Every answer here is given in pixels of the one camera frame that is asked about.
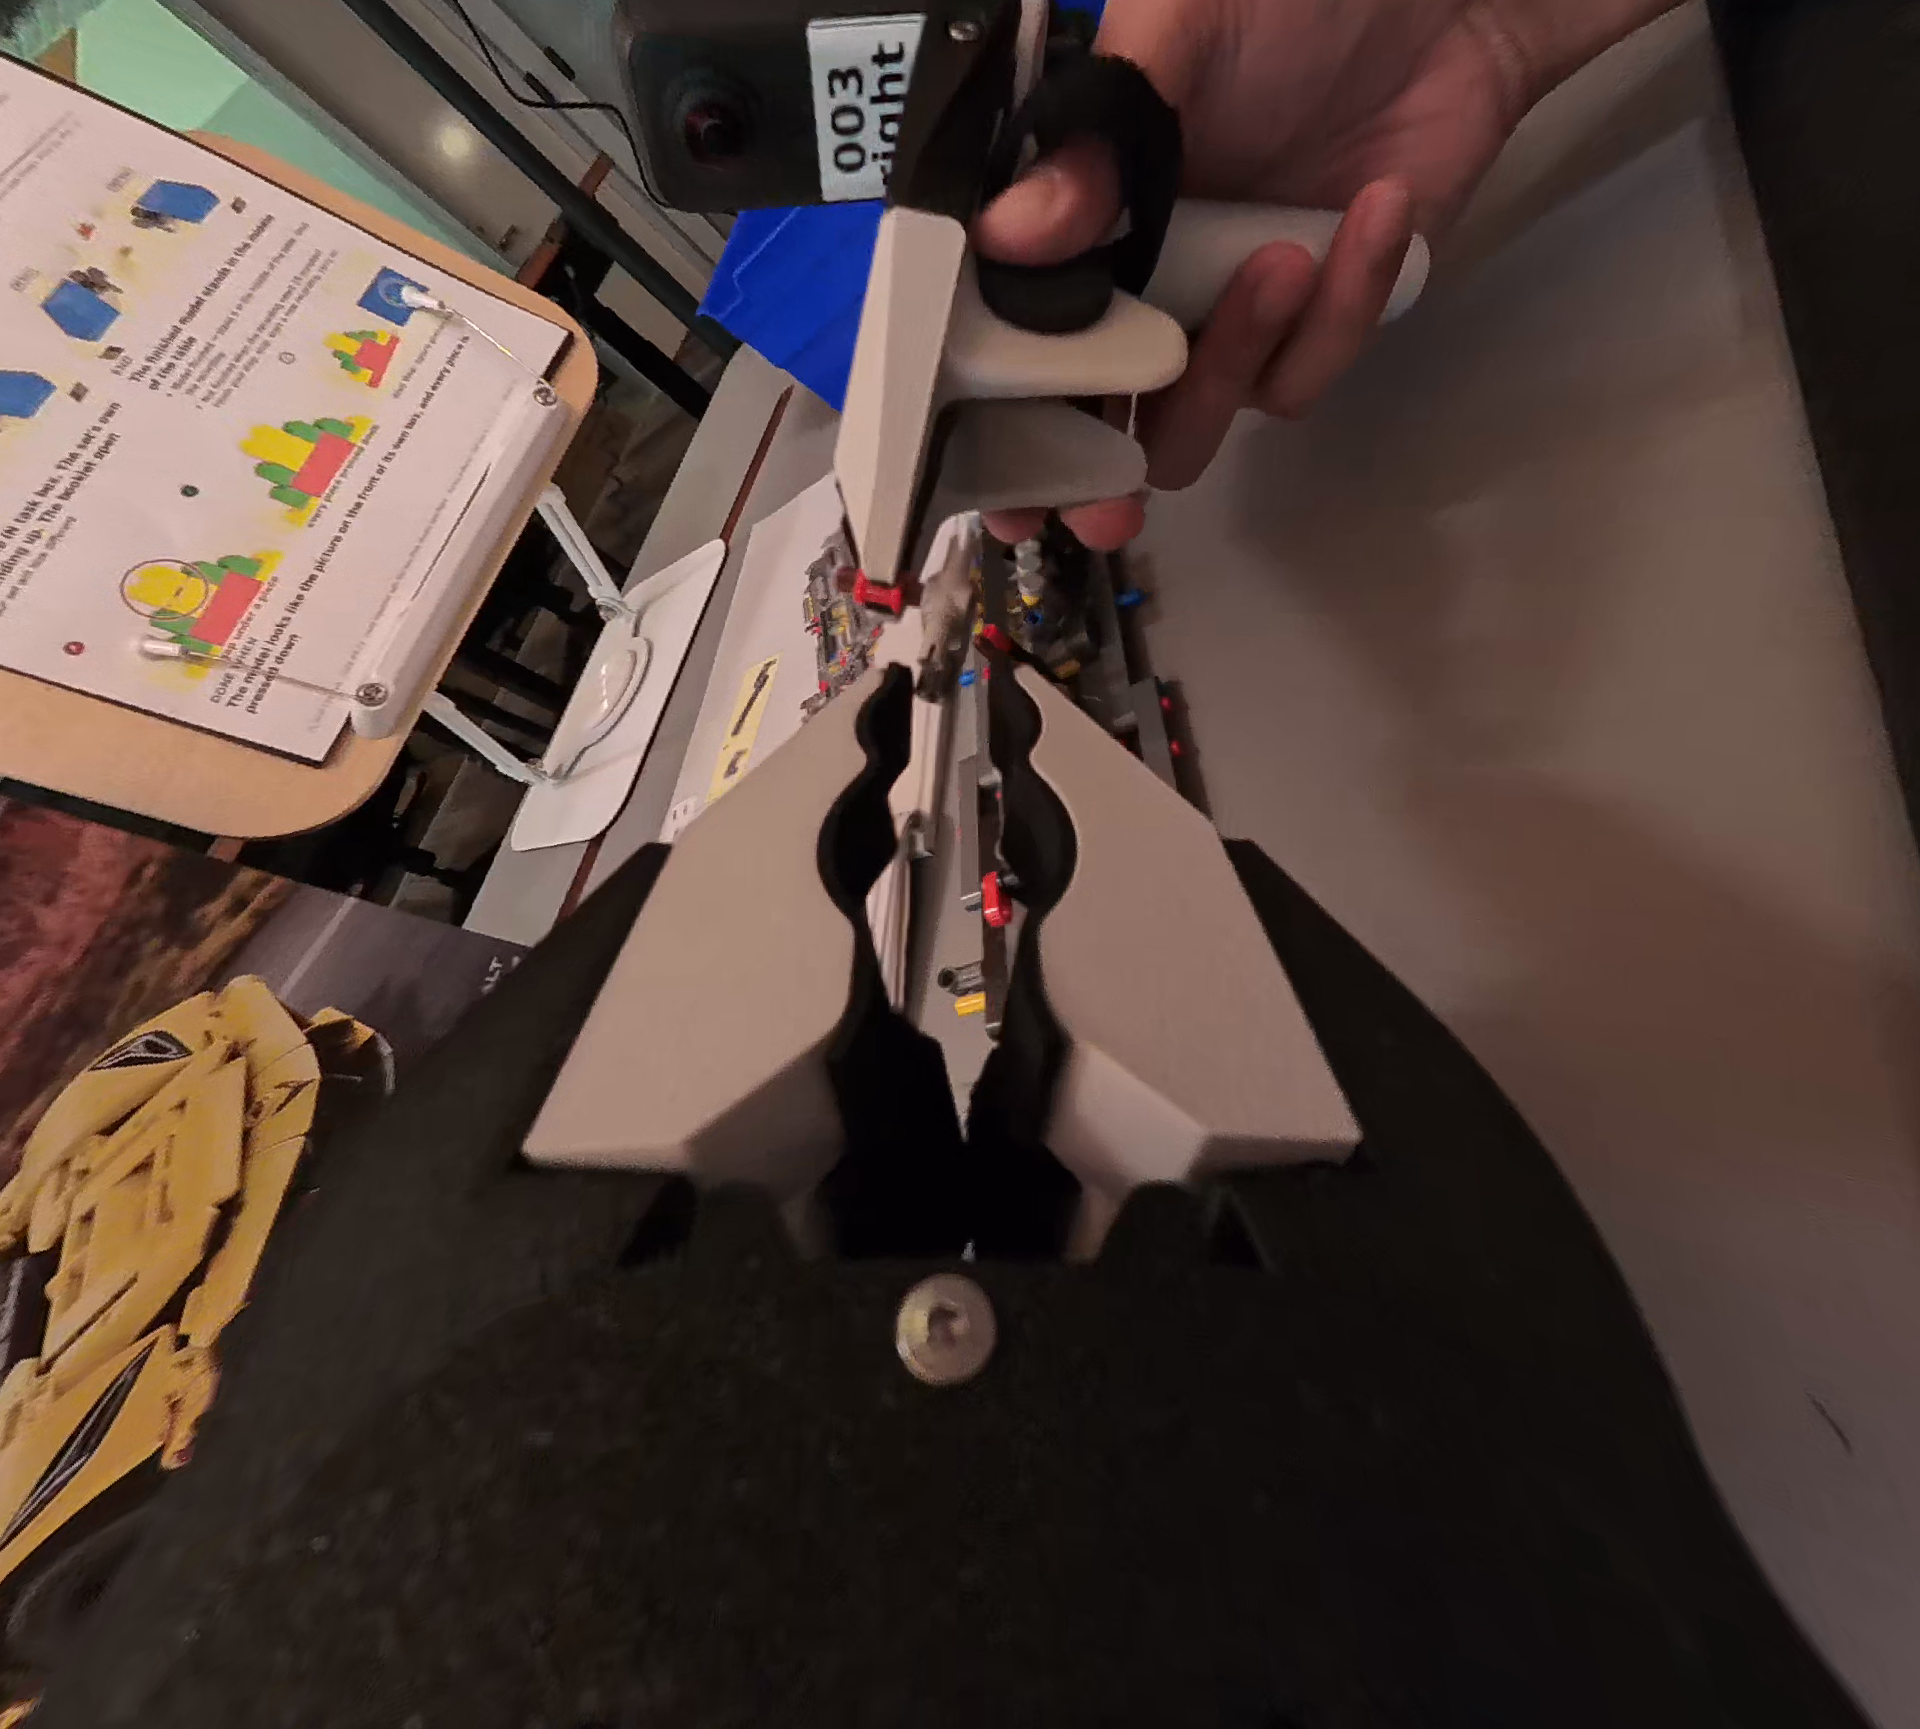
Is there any lego instruction booklet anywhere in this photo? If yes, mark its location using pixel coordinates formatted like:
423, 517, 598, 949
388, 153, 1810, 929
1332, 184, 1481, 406
660, 476, 902, 846

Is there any lego set box yellow car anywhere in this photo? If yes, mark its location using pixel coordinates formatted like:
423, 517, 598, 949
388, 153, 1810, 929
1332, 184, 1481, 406
0, 799, 529, 1632

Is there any wooden document board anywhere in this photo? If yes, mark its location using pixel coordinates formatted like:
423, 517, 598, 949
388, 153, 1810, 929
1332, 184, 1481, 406
0, 129, 600, 846

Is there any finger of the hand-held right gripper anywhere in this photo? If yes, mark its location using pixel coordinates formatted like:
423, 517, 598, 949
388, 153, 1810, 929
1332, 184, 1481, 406
831, 206, 973, 578

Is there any person's right hand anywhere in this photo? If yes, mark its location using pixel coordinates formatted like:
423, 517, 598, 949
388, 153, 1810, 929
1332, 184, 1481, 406
971, 0, 1539, 556

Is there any white folding stand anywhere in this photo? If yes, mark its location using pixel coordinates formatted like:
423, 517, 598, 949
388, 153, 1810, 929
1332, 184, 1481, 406
352, 379, 730, 853

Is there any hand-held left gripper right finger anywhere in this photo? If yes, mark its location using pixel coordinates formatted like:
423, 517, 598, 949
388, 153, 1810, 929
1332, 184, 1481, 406
965, 668, 1363, 1260

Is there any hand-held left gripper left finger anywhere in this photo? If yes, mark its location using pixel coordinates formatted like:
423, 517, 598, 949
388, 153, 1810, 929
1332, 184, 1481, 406
522, 668, 965, 1260

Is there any blue plastic bin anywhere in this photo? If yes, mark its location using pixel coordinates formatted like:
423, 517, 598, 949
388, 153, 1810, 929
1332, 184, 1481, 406
696, 0, 1253, 410

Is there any lego car chassis model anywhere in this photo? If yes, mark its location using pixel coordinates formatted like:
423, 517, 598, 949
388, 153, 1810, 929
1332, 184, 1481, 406
801, 528, 1209, 1049

